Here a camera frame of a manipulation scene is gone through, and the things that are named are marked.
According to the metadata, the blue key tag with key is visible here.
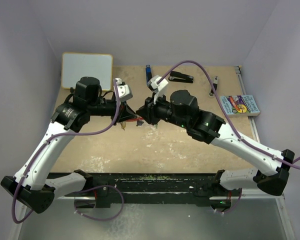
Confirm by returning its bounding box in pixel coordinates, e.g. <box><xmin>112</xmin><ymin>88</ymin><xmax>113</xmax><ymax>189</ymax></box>
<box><xmin>136</xmin><ymin>120</ymin><xmax>144</xmax><ymax>127</ymax></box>

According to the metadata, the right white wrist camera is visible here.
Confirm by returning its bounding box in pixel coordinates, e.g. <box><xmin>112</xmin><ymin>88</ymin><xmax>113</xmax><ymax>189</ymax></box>
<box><xmin>147</xmin><ymin>75</ymin><xmax>169</xmax><ymax>105</ymax></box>

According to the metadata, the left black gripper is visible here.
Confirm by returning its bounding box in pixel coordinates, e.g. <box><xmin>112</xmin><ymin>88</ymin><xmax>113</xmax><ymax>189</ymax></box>
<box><xmin>87</xmin><ymin>98</ymin><xmax>137</xmax><ymax>126</ymax></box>

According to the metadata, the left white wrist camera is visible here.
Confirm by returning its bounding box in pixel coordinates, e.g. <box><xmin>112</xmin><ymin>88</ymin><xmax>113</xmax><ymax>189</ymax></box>
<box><xmin>114</xmin><ymin>78</ymin><xmax>133</xmax><ymax>103</ymax></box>

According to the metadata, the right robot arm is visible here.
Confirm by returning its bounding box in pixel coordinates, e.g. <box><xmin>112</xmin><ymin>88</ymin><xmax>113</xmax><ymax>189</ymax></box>
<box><xmin>137</xmin><ymin>90</ymin><xmax>295</xmax><ymax>196</ymax></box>

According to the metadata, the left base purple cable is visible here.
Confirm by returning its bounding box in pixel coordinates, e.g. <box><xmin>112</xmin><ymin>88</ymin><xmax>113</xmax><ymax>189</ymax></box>
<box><xmin>73</xmin><ymin>183</ymin><xmax>125</xmax><ymax>221</ymax></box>

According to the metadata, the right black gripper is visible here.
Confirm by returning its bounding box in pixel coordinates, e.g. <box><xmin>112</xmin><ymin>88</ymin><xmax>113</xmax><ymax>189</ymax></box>
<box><xmin>136</xmin><ymin>90</ymin><xmax>190</xmax><ymax>129</ymax></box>

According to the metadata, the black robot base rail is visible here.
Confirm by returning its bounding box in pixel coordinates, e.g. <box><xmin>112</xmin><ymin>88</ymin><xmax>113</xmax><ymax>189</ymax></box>
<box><xmin>68</xmin><ymin>173</ymin><xmax>240</xmax><ymax>208</ymax></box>

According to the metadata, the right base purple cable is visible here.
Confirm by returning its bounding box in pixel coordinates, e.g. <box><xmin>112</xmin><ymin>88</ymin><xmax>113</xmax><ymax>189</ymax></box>
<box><xmin>213</xmin><ymin>187</ymin><xmax>243</xmax><ymax>215</ymax></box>

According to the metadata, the red-handled metal key organizer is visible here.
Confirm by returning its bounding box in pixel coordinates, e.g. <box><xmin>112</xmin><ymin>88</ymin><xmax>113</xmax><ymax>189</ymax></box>
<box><xmin>120</xmin><ymin>117</ymin><xmax>144</xmax><ymax>130</ymax></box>

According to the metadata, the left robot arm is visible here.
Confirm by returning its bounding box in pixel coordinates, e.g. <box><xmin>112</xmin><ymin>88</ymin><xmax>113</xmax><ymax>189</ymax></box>
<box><xmin>0</xmin><ymin>76</ymin><xmax>136</xmax><ymax>214</ymax></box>

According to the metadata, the colourful book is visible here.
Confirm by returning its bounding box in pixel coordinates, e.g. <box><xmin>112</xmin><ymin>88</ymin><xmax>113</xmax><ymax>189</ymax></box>
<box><xmin>219</xmin><ymin>95</ymin><xmax>260</xmax><ymax>117</ymax></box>

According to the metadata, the white dry-erase board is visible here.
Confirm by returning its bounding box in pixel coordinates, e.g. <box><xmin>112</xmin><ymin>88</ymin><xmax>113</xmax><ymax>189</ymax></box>
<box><xmin>61</xmin><ymin>52</ymin><xmax>113</xmax><ymax>91</ymax></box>

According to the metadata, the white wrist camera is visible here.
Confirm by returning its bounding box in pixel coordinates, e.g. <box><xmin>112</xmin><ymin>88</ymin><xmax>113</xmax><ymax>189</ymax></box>
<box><xmin>114</xmin><ymin>78</ymin><xmax>133</xmax><ymax>103</ymax></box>
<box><xmin>147</xmin><ymin>75</ymin><xmax>169</xmax><ymax>105</ymax></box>

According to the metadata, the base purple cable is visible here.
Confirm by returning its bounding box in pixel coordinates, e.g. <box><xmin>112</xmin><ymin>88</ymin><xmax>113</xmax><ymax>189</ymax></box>
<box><xmin>73</xmin><ymin>183</ymin><xmax>125</xmax><ymax>221</ymax></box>
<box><xmin>213</xmin><ymin>187</ymin><xmax>243</xmax><ymax>215</ymax></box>

